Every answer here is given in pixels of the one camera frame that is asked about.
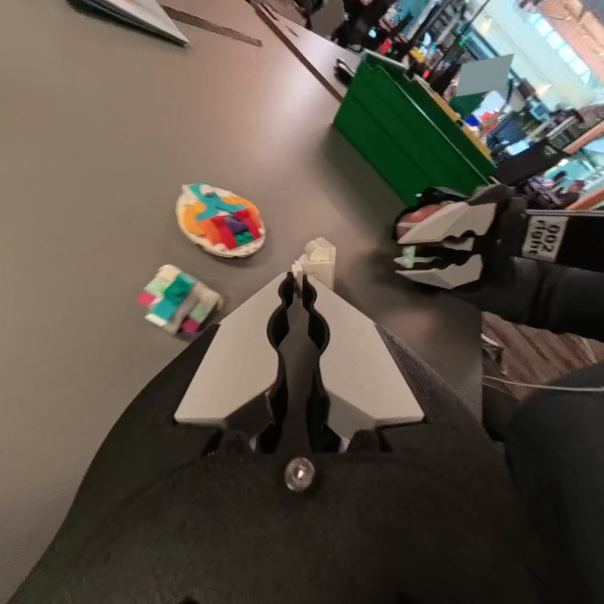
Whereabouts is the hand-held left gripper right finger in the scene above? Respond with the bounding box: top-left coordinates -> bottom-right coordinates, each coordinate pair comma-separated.
303,273 -> 425,442

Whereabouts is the lego instruction booklet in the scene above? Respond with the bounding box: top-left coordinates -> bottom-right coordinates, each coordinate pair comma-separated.
71,0 -> 190,47

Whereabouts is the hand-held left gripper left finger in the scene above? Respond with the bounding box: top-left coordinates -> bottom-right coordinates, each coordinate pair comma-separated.
174,271 -> 294,436

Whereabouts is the round white rainbow lego plate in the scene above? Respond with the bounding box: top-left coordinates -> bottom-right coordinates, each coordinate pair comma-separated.
176,183 -> 267,258

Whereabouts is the small white teal lego car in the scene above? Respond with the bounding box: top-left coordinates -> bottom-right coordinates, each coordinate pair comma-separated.
137,264 -> 225,337

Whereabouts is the white lego build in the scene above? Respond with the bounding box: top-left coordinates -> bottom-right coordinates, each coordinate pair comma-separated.
292,237 -> 337,296

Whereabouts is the thin white cable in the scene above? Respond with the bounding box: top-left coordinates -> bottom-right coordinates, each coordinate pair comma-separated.
481,373 -> 604,393

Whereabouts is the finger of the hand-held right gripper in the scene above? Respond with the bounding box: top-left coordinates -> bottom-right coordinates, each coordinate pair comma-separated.
395,254 -> 486,289
397,198 -> 498,251

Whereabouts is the person's right hand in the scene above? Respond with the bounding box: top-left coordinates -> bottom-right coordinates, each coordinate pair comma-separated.
394,186 -> 473,240

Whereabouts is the green plastic bin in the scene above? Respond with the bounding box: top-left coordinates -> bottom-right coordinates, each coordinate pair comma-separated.
333,52 -> 497,206

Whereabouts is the person's right forearm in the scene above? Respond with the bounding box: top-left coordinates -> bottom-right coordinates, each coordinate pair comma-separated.
481,257 -> 604,340

